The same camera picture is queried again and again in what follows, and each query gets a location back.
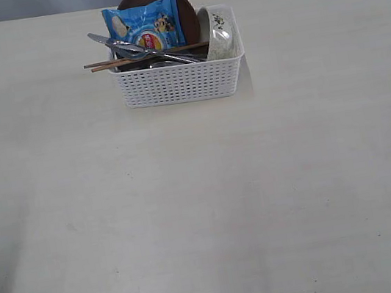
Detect silver fork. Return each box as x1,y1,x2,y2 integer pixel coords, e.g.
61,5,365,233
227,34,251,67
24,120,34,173
105,43,207,64

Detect silver table knife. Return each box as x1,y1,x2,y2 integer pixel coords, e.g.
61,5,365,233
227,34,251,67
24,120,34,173
87,15,209,79

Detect white perforated plastic basket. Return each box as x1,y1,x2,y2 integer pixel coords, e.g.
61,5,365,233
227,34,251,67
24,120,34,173
109,8,245,108

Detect white speckled ceramic bowl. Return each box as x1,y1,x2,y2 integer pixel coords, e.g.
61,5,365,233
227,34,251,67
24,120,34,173
197,4,238,61

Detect brown round plate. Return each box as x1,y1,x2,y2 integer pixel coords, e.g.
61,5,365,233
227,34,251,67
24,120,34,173
118,0,201,44

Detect blue chips bag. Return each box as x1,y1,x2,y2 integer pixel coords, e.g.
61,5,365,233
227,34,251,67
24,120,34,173
102,0,187,50

